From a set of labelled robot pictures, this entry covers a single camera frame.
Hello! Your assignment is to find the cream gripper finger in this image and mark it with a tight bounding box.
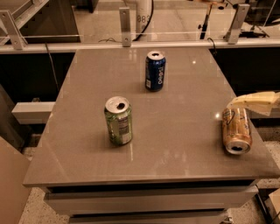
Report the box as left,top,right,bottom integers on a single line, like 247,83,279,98
227,91,280,116

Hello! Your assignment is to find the orange soda can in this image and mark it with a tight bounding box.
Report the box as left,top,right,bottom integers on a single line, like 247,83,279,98
222,108,252,155

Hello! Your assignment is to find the blue Pepsi can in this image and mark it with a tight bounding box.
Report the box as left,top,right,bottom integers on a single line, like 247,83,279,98
145,51,166,92

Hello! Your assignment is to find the green soda can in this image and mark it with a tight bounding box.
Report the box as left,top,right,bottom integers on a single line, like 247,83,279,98
104,96,132,145

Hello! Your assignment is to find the black stand with knob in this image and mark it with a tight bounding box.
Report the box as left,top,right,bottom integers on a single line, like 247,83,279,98
198,3,213,39

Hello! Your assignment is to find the grey table with drawers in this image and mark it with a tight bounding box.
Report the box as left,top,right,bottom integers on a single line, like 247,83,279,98
24,47,279,224

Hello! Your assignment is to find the white cylinder with number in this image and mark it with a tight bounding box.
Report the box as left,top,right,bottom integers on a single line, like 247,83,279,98
136,0,152,34

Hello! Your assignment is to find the white shelf block left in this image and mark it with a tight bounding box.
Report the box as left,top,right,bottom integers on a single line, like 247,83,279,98
11,101,55,124

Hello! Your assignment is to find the brown panel lower left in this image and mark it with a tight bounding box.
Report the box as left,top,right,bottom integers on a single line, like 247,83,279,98
0,137,31,224

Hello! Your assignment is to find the right metal bracket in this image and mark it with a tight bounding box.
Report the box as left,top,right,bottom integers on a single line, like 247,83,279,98
225,3,249,45

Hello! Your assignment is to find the metal bracket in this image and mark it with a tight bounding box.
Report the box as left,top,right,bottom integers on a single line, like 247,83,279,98
119,7,131,47
225,3,249,45
0,10,27,50

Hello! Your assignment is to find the black cable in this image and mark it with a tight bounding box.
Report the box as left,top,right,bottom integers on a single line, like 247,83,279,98
98,0,155,44

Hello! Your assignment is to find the middle metal bracket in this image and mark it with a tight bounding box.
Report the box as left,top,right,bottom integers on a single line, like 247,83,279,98
119,7,131,47

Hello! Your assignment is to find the horizontal aluminium rail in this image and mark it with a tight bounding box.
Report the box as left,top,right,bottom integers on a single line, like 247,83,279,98
0,38,280,54

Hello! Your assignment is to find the left metal bracket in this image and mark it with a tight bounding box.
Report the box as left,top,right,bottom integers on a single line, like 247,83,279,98
0,10,27,50

